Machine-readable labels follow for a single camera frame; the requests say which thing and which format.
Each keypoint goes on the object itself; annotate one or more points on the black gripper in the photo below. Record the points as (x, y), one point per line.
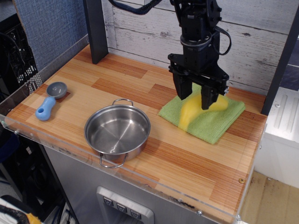
(199, 66)

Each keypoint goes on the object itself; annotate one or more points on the yellow plastic toy banana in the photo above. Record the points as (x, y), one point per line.
(192, 108)

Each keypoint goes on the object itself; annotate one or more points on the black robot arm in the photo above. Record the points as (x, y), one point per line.
(200, 39)

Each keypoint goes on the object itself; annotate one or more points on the green folded cloth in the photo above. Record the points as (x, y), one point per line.
(209, 126)

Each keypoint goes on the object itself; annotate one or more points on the stainless steel pot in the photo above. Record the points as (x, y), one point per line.
(118, 132)

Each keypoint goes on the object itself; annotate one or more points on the white metal side unit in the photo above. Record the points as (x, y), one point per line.
(278, 155)

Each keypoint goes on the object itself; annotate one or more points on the blue grey ice cream scoop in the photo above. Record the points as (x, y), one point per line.
(56, 90)

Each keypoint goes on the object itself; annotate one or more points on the silver dispenser button panel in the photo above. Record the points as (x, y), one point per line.
(116, 208)

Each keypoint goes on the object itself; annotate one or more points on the blue fabric partition panel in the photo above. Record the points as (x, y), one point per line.
(52, 27)

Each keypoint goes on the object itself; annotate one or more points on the black plastic crate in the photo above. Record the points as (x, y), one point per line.
(17, 63)

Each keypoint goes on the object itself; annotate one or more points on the clear acrylic table guard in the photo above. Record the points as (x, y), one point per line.
(181, 178)

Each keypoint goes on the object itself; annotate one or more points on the yellow object bottom left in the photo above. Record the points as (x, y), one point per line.
(33, 219)

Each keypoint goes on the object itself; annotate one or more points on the dark right frame post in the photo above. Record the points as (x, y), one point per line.
(282, 64)

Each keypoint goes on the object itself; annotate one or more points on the dark frame post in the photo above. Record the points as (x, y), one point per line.
(96, 29)
(282, 64)

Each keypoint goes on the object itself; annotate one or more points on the dark left frame post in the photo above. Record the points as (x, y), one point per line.
(96, 29)

